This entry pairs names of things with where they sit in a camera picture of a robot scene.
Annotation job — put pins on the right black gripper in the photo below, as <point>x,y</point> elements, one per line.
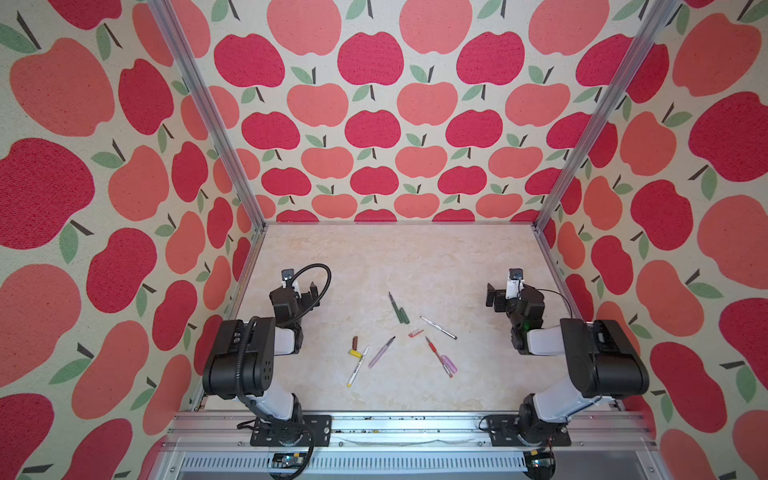
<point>501,297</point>

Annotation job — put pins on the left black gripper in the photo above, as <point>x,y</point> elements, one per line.
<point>287,301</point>

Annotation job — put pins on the pink pen cap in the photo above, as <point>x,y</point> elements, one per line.
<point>449,364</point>

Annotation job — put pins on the red pen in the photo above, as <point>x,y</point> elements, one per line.
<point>443,364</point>

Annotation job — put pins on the pink pen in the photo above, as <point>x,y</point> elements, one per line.
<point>381,352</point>

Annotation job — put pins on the green pen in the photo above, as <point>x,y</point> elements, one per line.
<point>395,307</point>

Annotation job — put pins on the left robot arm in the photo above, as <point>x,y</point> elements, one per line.
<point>241,363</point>

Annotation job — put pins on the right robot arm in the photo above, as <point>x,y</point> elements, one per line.
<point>602,365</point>

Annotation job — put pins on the white pen brown end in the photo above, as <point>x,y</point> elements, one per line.
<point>439,328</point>

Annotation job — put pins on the white pen yellow end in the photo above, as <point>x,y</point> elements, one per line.
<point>357,368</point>

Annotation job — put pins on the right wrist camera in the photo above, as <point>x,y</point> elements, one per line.
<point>515,283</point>

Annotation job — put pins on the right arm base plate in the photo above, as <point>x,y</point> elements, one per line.
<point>510,430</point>

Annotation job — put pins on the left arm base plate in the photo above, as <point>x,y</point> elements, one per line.
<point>314,430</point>

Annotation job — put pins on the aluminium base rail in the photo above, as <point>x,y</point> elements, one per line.
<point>408,445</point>

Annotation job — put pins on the left aluminium frame post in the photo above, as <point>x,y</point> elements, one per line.
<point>173,34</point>

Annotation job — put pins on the aluminium frame post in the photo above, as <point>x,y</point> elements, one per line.
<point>650,28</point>
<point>173,34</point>

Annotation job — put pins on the right aluminium frame post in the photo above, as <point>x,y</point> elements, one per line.
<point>650,28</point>

